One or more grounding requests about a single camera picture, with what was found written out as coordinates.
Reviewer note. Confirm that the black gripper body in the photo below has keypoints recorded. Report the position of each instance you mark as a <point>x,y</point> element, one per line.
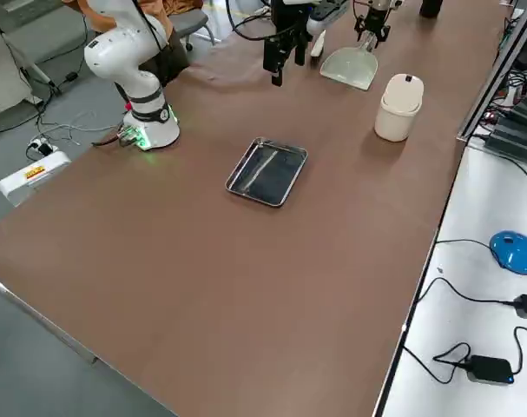
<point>289,19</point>
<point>373,17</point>

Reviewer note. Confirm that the beige plastic dustpan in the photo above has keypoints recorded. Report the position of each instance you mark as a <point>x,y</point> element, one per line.
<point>350,67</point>

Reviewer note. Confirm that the square metal tray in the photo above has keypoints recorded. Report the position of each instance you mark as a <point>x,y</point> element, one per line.
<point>267,174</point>

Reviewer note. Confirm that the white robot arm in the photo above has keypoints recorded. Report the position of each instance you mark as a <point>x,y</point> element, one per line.
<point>386,3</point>
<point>128,56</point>

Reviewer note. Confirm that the beige hand brush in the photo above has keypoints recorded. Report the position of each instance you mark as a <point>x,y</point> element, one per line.
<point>318,43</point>

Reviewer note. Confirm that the black cylindrical vase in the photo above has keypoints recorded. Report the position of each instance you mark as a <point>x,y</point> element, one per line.
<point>431,8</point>

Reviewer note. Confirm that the beige bin with lid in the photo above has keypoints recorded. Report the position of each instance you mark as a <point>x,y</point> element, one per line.
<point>397,108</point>

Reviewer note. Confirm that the grey office chair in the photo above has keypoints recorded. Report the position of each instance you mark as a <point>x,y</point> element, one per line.
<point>193,21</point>

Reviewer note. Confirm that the white floor socket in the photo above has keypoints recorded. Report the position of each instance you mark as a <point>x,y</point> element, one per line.
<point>41,147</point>

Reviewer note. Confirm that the blue dome-shaped device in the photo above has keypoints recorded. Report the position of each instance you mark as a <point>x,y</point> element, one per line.
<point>515,252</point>

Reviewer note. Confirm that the aluminium profile post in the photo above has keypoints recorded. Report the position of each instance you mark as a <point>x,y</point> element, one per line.
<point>493,65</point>

